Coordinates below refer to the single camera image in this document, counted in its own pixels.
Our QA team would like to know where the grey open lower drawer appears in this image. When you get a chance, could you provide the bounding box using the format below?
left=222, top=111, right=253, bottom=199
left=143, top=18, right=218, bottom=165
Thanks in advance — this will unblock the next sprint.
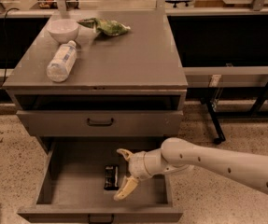
left=18, top=141, right=183, bottom=224

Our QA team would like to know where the grey drawer cabinet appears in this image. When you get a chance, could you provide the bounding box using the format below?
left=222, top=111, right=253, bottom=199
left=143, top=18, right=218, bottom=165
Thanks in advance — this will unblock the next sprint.
left=5, top=10, right=188, bottom=150

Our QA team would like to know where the clear plastic water bottle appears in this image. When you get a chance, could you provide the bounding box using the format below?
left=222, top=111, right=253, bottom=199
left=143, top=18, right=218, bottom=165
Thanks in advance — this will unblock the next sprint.
left=47, top=40, right=77, bottom=82

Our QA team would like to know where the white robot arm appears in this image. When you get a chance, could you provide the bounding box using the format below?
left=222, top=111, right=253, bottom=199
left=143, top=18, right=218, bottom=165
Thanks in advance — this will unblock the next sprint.
left=114, top=137, right=268, bottom=201

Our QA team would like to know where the grey upper drawer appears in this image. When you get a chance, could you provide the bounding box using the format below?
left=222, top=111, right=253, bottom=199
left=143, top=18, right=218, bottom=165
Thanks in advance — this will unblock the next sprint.
left=17, top=111, right=183, bottom=137

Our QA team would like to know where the green chip bag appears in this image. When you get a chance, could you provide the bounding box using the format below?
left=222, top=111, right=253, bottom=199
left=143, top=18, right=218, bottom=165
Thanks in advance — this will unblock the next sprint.
left=78, top=18, right=131, bottom=36

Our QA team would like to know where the white bowl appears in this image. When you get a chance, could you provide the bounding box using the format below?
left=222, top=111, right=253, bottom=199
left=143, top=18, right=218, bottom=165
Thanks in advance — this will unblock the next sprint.
left=47, top=19, right=79, bottom=44

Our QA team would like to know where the black rxbar chocolate bar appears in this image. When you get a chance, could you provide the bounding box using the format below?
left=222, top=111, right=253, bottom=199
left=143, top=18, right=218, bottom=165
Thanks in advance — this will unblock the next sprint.
left=104, top=165, right=119, bottom=190

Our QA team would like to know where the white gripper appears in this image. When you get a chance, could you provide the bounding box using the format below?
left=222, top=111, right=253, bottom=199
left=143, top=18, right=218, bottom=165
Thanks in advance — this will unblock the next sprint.
left=114, top=148, right=165, bottom=202

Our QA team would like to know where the black wheeled stand leg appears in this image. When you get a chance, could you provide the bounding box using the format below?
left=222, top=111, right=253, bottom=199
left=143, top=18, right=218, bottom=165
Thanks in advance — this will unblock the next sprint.
left=201, top=98, right=226, bottom=145

